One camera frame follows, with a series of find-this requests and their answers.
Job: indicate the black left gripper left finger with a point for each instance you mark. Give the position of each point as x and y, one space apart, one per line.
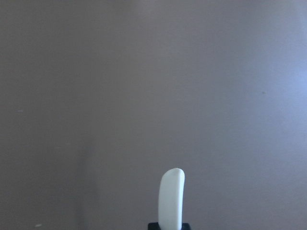
153 226

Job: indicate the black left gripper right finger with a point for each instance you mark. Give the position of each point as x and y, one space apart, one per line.
185 226

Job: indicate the white spoon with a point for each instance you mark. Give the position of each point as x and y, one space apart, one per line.
170 199

